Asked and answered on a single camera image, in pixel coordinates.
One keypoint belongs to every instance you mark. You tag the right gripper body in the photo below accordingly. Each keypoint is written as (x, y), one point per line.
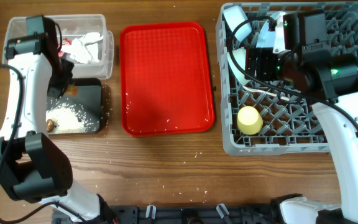
(270, 66)

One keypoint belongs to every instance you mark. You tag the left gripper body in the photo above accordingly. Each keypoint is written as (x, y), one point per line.
(60, 78)

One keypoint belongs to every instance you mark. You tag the brown sweet potato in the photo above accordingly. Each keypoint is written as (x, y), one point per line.
(71, 90)

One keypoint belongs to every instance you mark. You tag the white plastic spoon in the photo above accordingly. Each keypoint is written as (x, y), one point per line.
(284, 98)

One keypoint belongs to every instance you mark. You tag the white napkin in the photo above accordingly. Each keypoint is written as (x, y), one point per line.
(85, 50)

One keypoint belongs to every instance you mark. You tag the red snack wrapper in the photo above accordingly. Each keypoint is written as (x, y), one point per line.
(66, 47)

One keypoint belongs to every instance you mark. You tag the white rice pile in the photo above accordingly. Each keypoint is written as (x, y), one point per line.
(71, 117)

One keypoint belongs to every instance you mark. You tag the brown food scrap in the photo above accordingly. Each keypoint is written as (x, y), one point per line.
(50, 124)

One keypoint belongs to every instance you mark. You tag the light blue bowl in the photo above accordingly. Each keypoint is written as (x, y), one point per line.
(234, 16)

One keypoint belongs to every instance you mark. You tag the yellow plastic cup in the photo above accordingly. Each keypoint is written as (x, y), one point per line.
(249, 121)

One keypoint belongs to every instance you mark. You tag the light blue plate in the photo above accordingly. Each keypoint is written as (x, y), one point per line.
(266, 38)

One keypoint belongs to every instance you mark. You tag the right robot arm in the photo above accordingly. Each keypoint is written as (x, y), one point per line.
(331, 84)

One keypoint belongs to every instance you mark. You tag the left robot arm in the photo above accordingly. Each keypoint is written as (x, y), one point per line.
(32, 167)

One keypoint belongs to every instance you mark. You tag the grey dishwasher rack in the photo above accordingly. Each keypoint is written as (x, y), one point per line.
(287, 128)

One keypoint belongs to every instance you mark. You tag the black plastic tray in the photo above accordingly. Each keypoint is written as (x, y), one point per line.
(89, 94)

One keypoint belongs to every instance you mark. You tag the clear plastic bin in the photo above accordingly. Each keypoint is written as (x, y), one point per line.
(71, 26)

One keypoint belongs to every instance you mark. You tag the red serving tray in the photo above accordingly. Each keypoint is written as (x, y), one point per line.
(165, 82)

